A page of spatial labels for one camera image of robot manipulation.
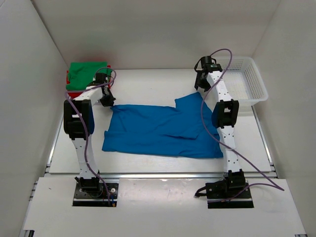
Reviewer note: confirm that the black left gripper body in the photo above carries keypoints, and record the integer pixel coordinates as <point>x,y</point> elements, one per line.
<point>108,91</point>

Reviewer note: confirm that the folded green t-shirt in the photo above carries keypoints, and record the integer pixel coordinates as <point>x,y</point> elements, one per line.
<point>81,74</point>

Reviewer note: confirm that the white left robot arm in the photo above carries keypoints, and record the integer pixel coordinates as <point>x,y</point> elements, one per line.
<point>79,121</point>

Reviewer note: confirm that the blue t-shirt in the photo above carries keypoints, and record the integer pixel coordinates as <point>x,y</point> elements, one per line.
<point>185,130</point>

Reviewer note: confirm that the white plastic mesh basket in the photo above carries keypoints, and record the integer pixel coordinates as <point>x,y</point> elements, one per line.
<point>243,80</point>

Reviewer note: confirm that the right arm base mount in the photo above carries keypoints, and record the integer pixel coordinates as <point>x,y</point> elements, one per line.
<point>231,192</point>

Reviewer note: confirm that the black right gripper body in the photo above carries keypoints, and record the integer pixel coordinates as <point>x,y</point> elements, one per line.
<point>199,73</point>

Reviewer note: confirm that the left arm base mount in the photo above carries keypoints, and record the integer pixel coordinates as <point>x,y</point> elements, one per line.
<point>92,193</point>

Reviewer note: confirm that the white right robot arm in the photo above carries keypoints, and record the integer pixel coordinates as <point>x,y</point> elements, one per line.
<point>224,115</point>

